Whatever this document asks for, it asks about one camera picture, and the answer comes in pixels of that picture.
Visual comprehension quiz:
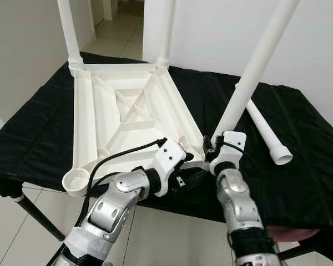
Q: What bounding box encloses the white plastic table leg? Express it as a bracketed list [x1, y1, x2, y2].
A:
[245, 99, 294, 166]
[57, 0, 85, 75]
[213, 0, 300, 142]
[155, 0, 177, 68]

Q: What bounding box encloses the white plastic children table top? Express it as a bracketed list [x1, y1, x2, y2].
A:
[61, 61, 209, 198]

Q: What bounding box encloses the pink stool seat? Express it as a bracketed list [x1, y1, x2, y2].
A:
[266, 224, 317, 242]

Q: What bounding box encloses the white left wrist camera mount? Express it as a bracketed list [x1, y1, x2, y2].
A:
[150, 139, 186, 197]

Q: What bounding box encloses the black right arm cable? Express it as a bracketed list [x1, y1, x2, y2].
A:
[218, 139, 248, 164]

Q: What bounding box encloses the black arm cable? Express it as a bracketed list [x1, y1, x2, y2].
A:
[78, 137, 168, 222]
[218, 139, 248, 164]

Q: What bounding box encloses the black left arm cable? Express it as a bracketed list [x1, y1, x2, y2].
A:
[78, 137, 168, 222]

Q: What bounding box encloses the black metal frame leg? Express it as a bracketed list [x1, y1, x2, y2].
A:
[277, 243, 322, 261]
[14, 194, 64, 242]

